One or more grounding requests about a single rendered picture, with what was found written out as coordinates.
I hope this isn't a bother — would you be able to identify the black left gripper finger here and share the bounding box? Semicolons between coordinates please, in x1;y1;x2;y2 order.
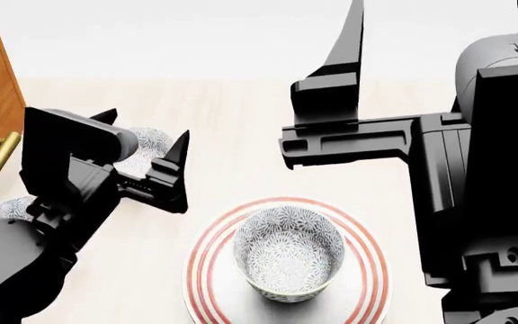
88;107;120;126
148;129;192;214

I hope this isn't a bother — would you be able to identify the floral patterned grey bowl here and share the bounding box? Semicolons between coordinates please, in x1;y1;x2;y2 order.
112;126;176;181
233;205;347;304
0;194;40;231

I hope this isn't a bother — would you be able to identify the white plate with red rings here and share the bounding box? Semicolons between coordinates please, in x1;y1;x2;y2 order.
182;195;391;324

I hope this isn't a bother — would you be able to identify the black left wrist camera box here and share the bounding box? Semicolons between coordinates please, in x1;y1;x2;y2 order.
22;106;140;199

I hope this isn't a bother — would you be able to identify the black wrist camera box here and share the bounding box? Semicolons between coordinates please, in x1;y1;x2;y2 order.
22;106;140;199
454;31;518;261

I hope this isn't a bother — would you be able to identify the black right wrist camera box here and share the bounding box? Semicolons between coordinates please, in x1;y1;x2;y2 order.
454;31;518;261

